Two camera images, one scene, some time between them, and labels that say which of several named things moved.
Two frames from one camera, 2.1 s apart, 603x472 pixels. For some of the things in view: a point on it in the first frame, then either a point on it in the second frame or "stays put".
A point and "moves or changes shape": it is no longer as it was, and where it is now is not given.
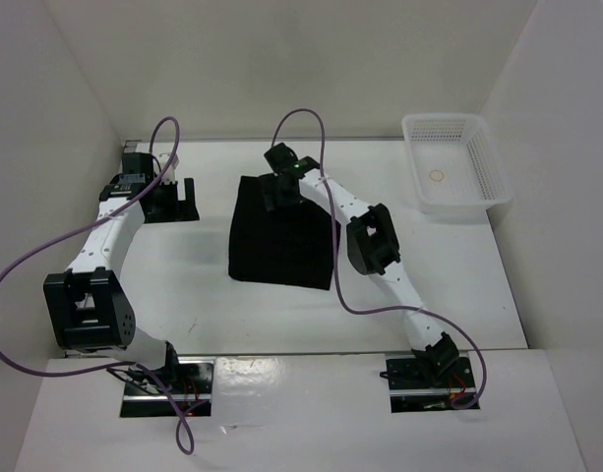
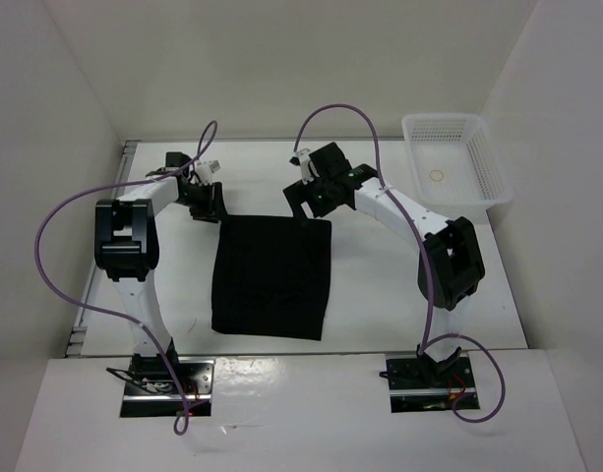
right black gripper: (270, 185) → (295, 195)
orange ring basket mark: (436, 175) stays put
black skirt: (294, 245) moves or changes shape
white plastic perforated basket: (457, 171) stays put
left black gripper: (180, 210) → (213, 209)
